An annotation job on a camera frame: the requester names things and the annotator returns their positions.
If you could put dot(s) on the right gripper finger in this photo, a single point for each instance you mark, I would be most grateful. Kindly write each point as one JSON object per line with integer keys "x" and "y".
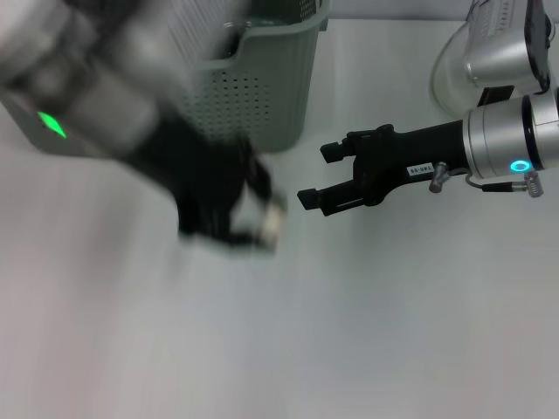
{"x": 332, "y": 153}
{"x": 308, "y": 200}

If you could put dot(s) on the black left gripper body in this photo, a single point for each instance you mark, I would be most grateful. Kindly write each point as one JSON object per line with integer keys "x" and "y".
{"x": 205, "y": 183}

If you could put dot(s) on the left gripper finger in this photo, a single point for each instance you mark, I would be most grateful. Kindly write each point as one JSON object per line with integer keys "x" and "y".
{"x": 262, "y": 174}
{"x": 244, "y": 240}

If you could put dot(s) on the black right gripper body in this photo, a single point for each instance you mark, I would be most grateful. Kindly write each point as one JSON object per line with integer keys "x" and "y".
{"x": 393, "y": 161}

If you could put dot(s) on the large translucent white block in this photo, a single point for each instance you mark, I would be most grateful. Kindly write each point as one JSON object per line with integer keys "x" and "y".
{"x": 274, "y": 222}

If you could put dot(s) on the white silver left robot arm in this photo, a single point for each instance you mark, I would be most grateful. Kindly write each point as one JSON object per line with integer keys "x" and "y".
{"x": 87, "y": 65}

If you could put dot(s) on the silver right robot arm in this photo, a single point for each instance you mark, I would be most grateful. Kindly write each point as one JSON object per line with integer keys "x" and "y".
{"x": 511, "y": 109}

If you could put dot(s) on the grey-green perforated storage bin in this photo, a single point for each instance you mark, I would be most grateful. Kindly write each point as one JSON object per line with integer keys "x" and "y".
{"x": 271, "y": 96}

